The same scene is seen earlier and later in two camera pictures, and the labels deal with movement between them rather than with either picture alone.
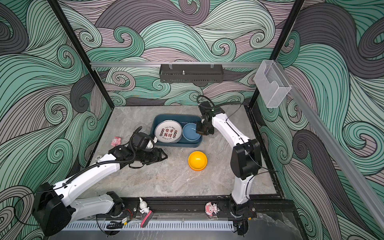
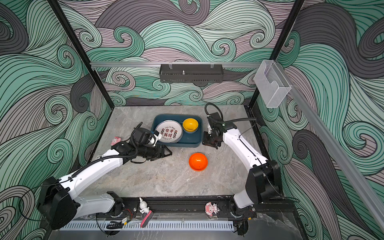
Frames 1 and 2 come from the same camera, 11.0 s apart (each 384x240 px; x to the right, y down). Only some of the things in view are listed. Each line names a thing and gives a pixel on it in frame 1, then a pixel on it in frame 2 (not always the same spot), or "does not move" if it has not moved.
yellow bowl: x=197 y=160 to x=190 y=124
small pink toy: x=116 y=141 does not move
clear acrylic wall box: x=272 y=85 does not move
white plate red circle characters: x=168 y=131 does not move
